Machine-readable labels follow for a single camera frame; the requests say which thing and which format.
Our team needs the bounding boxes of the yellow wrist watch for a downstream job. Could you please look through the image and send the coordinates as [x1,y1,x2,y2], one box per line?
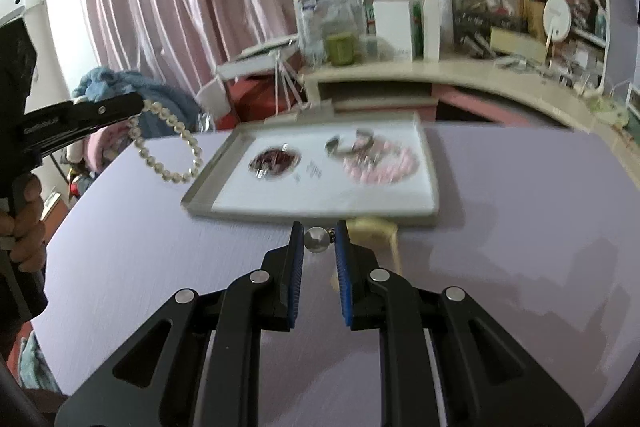
[346,217,402,274]

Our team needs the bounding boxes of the green glass jar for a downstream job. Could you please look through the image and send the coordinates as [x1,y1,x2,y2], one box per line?
[324,32,356,67]

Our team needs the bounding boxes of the white spray bottle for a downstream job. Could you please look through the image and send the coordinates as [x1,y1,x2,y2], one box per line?
[436,0,454,53]

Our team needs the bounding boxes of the person's left hand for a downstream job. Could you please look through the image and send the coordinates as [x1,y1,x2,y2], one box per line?
[0,174,47,273]

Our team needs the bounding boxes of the dark red bead necklace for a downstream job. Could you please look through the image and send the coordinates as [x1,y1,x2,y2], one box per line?
[247,145,303,180]

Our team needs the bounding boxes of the cream curved desk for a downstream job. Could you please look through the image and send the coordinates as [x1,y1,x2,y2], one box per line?
[299,58,639,183]

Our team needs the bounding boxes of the silver cuff bracelet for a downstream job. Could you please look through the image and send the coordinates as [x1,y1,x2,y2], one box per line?
[324,128,377,158]

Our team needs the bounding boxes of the tall white carton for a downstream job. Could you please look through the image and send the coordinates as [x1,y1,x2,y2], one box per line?
[422,0,440,62]

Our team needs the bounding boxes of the pink bead bracelet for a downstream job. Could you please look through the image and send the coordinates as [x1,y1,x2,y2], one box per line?
[342,141,420,186]

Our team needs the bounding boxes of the pearl stud earring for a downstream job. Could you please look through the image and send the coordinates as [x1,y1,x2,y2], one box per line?
[304,227,335,254]

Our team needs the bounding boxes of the white cardboard box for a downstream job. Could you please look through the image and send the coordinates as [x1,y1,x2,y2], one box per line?
[372,0,414,62]

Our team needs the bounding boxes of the white pearl bracelet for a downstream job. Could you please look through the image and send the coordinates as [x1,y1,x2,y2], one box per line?
[127,98,205,184]

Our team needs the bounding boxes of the white folding stand table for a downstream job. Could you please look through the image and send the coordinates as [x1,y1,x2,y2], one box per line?
[195,34,305,120]

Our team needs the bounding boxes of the clear plastic storage box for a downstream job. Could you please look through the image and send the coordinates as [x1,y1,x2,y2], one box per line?
[293,0,367,67]

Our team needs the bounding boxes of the grey shallow box tray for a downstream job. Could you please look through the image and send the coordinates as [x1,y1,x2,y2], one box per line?
[181,112,439,225]

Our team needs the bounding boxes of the green hand fan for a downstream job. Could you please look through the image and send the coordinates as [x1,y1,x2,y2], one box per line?
[587,98,629,130]

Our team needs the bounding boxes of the blue fluffy blanket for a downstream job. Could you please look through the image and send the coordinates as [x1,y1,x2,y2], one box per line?
[71,66,202,141]

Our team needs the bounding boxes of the pink folded blanket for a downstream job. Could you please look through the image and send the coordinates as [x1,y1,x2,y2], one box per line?
[65,122,130,174]

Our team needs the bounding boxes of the round white vanity mirror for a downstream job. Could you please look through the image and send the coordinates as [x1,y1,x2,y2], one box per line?
[542,0,572,46]

